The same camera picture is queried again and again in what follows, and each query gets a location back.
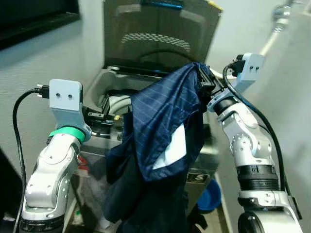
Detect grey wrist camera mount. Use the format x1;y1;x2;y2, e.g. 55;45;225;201
232;52;265;94
49;79;92;142

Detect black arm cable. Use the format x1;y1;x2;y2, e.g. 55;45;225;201
12;85;51;233
222;56;303;220

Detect navy striped garment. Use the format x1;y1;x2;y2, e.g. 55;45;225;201
106;62;210;184

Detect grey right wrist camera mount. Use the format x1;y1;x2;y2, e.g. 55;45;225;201
232;52;265;94

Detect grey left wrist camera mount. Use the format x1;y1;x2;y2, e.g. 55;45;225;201
49;79;92;142

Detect grey top-loading washing machine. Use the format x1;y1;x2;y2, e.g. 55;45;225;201
70;61;224;233

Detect chrome wall faucet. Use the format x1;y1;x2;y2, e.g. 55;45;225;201
271;0;294;33

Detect dark framed window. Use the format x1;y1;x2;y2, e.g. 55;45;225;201
0;0;81;50

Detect dark navy garment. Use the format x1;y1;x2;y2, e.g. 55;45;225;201
102;146;192;233

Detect grey washing machine lid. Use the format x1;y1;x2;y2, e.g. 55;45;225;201
102;0;223;68

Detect blue plastic basin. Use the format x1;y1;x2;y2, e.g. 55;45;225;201
196;179;223;213

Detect white water hose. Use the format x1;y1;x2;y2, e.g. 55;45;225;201
259;27;285;56

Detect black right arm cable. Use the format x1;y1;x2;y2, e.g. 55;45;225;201
222;56;303;220

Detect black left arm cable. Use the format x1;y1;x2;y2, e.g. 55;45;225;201
12;85;51;233

